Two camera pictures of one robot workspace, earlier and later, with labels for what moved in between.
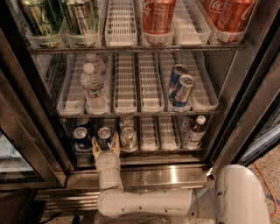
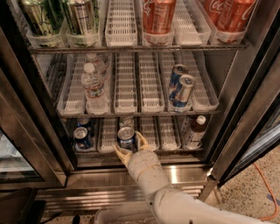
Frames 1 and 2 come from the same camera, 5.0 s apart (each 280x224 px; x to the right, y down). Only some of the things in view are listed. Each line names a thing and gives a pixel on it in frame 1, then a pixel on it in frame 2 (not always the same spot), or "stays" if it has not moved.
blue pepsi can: (103, 138) → (127, 138)
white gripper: (107, 160) → (142, 161)
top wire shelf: (108, 50) stays
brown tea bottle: (197, 134) stays
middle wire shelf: (140, 113) stays
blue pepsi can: (80, 140) stays
